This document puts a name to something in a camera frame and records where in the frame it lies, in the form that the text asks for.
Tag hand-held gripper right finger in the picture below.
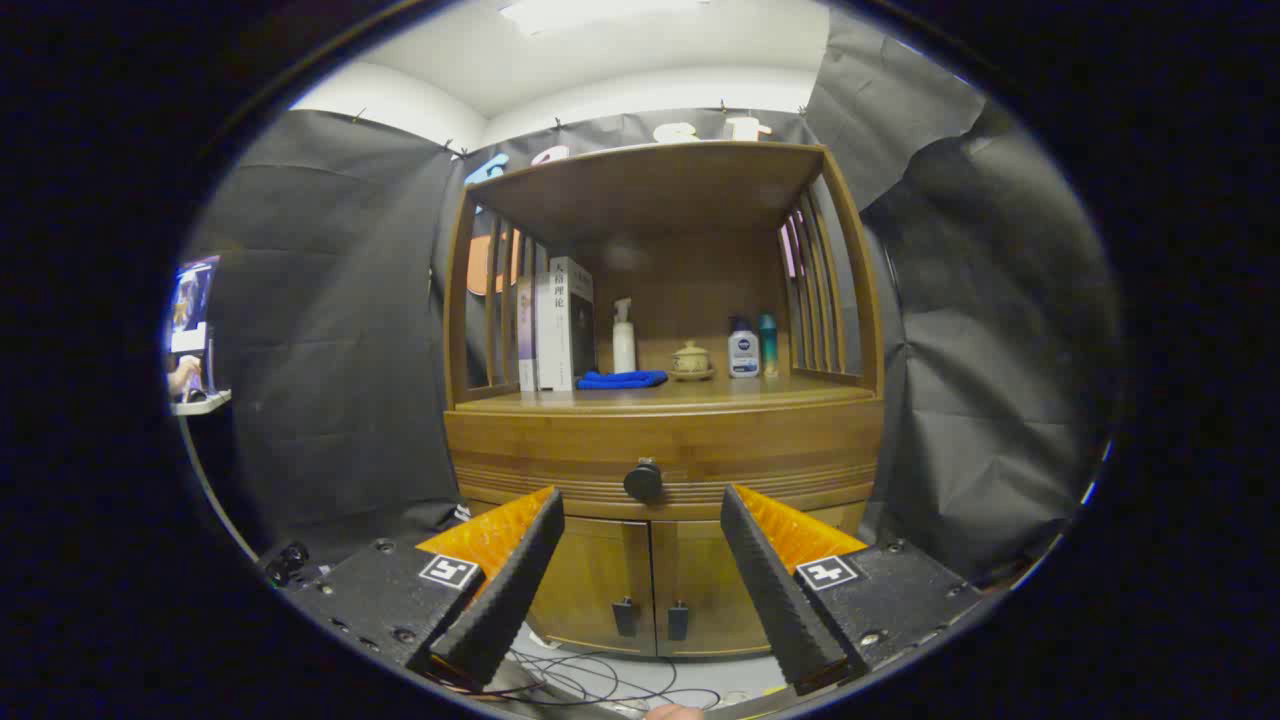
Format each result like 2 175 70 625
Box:
720 484 987 697

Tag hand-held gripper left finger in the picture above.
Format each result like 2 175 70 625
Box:
283 486 566 691

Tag wooden drawer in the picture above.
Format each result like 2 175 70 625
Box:
444 398 885 519

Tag wooden cabinet door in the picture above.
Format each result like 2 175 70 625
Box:
650 505 869 659
528 515 657 658

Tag wooden countertop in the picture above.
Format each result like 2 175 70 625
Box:
455 372 879 416

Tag wooden cabinet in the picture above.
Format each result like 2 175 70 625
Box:
443 140 886 659

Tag white bottle with blue cap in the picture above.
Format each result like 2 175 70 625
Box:
727 316 762 379

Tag blue folded cloth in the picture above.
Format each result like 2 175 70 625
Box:
577 369 669 391

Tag beige lidded tea cup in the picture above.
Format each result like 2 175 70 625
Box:
668 340 717 383

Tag thin purple book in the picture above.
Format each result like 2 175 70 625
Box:
516 277 538 392

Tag thick white book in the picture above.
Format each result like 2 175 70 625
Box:
535 257 598 392

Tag white pump bottle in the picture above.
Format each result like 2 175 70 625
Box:
612 297 638 375

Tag computer monitor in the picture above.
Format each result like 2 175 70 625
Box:
168 257 221 356

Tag black cables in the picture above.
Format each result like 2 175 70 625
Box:
505 645 721 709

